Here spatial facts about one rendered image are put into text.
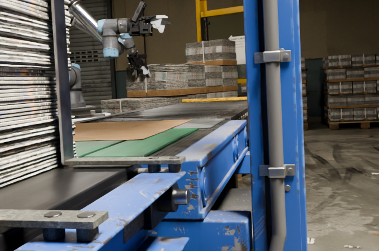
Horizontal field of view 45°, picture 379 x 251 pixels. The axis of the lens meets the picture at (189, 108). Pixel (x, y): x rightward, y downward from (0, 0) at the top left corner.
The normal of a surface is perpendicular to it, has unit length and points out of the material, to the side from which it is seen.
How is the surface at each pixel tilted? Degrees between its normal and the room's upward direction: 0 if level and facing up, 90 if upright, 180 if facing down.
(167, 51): 90
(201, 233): 90
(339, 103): 90
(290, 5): 90
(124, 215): 0
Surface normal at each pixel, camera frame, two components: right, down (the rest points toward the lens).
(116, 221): -0.05, -1.00
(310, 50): -0.22, 0.06
